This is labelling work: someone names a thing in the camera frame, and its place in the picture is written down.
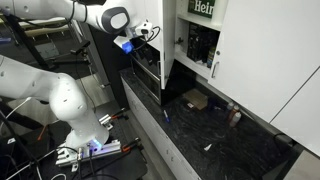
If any dark jar colourful label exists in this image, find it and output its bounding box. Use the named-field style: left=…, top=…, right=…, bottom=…
left=206, top=46, right=216, bottom=70

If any dark blue squeeze bottle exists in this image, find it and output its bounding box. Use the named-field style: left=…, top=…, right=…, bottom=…
left=225, top=100, right=235, bottom=114

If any white wrist mount blue end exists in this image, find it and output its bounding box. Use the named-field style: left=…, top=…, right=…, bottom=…
left=113, top=34, right=135, bottom=55

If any small white wrist camera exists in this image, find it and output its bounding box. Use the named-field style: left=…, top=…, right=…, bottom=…
left=134, top=22, right=153, bottom=37

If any tall black panel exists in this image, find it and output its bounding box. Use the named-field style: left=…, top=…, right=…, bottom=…
left=87, top=24, right=135, bottom=109

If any silver metal bracket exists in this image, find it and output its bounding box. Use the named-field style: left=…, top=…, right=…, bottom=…
left=98, top=113, right=114, bottom=131

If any white cable with plug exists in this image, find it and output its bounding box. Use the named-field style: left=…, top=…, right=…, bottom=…
left=0, top=95, right=34, bottom=128

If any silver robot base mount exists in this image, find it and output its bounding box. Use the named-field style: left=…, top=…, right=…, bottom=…
left=54, top=139, right=123, bottom=168

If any dark blue cup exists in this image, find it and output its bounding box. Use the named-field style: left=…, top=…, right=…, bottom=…
left=207, top=95, right=223, bottom=113

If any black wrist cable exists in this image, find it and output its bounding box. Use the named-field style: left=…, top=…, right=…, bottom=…
left=141, top=25, right=162, bottom=43

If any thin white cable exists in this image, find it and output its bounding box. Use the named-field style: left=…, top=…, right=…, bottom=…
left=6, top=148, right=58, bottom=180

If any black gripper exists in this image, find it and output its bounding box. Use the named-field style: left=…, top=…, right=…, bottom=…
left=133, top=34, right=158, bottom=58

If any black box stack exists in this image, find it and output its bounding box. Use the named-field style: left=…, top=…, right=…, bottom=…
left=186, top=22, right=215, bottom=64

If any black steel microwave oven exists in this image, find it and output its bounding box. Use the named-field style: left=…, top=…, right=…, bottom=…
left=129, top=49, right=197, bottom=107

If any beige wooden shelf rack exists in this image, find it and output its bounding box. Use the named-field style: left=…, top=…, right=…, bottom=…
left=19, top=16, right=73, bottom=38

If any black clamp orange grip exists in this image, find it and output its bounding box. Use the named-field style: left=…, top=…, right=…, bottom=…
left=111, top=108, right=130, bottom=122
left=121, top=137, right=144, bottom=153

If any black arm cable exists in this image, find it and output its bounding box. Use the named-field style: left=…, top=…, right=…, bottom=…
left=66, top=0, right=89, bottom=24

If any white lower cabinet row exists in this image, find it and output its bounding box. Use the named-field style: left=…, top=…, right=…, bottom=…
left=119, top=75, right=203, bottom=180

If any clear white squeeze bottle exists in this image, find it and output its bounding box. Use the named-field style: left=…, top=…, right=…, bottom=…
left=229, top=111, right=242, bottom=128

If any flat brown cardboard box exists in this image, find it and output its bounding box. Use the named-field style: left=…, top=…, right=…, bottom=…
left=182, top=88, right=209, bottom=111

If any green Heineken box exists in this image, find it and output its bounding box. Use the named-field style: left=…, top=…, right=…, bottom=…
left=187, top=0, right=217, bottom=19

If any black robot cart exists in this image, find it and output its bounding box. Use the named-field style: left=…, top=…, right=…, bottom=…
left=0, top=99, right=149, bottom=180

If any red brown squeeze bottle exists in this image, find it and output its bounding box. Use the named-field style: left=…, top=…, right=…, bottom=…
left=228, top=104, right=240, bottom=122

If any orange tool handle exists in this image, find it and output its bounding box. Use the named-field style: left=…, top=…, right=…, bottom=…
left=37, top=124, right=48, bottom=142

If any blue marker pen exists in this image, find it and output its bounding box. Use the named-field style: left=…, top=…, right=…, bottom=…
left=162, top=109, right=171, bottom=124

